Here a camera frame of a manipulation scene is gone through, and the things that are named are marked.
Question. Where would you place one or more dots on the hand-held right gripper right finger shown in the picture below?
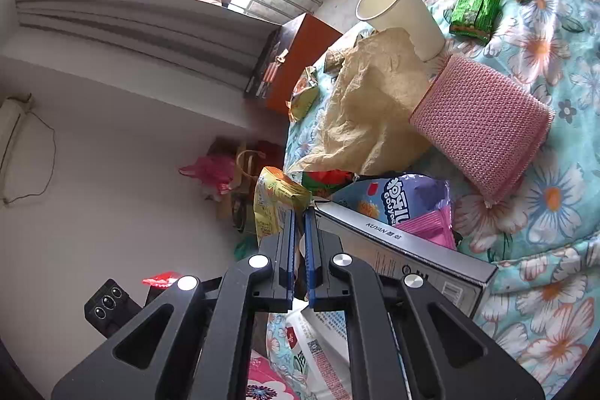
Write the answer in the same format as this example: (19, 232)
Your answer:
(310, 259)

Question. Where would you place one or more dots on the green red snack packet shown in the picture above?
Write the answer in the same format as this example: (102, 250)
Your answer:
(328, 182)

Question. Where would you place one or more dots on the pink knitted scouring pad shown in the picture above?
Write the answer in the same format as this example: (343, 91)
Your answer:
(483, 128)

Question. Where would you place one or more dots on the yellow green snack packet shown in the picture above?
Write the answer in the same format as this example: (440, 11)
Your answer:
(303, 95)

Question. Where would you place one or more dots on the pink snack packet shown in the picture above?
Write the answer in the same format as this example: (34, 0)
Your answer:
(429, 229)

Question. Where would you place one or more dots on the grey curtain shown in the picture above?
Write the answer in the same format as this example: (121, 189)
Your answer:
(140, 34)

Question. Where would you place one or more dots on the blue orange snack bag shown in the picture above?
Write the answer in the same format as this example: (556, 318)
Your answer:
(398, 194)

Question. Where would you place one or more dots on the pink plastic bag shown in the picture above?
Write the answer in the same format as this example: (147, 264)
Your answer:
(211, 172)

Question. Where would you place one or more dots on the grey cardboard box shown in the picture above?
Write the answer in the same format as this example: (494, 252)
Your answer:
(408, 259)

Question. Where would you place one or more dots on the pink floral packet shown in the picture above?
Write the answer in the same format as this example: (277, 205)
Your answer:
(267, 376)

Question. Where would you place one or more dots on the small brown snack packet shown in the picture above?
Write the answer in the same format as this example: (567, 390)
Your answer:
(335, 60)

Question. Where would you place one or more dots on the white red label packet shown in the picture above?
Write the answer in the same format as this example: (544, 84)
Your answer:
(323, 348)

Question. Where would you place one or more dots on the crumpled brown paper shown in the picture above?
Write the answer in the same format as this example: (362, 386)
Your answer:
(375, 109)

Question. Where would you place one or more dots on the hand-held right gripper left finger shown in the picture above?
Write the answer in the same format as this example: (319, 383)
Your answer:
(290, 254)

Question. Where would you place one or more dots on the red plastic wrapper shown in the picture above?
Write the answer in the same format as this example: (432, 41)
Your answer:
(161, 279)

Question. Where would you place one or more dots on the cream paper cup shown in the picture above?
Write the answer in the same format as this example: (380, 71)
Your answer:
(408, 13)

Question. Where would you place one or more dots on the orange wooden cabinet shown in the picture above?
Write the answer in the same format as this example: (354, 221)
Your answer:
(304, 58)

